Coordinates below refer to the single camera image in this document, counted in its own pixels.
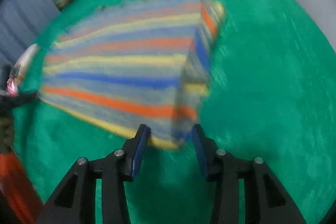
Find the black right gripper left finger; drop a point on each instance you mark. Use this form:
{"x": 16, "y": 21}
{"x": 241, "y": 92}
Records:
{"x": 74, "y": 199}

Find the multicolour striped knit sweater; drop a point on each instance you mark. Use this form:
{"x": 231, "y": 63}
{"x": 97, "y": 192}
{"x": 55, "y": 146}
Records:
{"x": 139, "y": 62}

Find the grey blue curtain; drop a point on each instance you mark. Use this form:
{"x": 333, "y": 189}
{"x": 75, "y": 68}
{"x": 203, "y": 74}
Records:
{"x": 21, "y": 22}

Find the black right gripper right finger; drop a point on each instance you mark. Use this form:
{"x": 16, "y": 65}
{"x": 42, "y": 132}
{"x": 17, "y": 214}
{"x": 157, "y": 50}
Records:
{"x": 266, "y": 199}

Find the printed flat pouch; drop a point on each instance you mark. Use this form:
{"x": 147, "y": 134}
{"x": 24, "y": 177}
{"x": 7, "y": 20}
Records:
{"x": 19, "y": 70}

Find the person's left hand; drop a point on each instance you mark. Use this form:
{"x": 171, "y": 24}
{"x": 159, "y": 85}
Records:
{"x": 7, "y": 131}

